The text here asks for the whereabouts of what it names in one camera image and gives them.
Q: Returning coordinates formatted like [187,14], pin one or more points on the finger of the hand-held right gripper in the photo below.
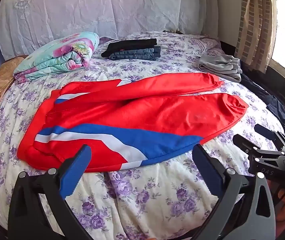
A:
[245,143]
[267,132]

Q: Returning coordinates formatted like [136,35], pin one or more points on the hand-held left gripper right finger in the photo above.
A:
[206,170]

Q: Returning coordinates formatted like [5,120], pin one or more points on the folded floral teal blanket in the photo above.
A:
[57,57]

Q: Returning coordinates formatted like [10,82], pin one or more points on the dark navy cloth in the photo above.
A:
[275,105]

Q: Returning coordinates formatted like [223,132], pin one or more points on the black chair back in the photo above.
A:
[280,87]

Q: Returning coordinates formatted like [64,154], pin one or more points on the folded grey garment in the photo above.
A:
[220,66]

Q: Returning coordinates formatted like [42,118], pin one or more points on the folded blue jeans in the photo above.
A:
[137,53]

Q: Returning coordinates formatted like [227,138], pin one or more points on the folded black garment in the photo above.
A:
[130,45]

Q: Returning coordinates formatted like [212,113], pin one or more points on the beige checked curtain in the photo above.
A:
[255,17]

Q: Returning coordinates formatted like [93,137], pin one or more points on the purple floral bedspread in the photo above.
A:
[145,200]

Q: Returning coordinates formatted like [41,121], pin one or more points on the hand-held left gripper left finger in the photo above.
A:
[76,170]

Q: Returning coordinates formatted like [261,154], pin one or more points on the white lace cover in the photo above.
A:
[107,5]

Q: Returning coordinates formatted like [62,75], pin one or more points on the red blue white jacket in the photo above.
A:
[157,110]

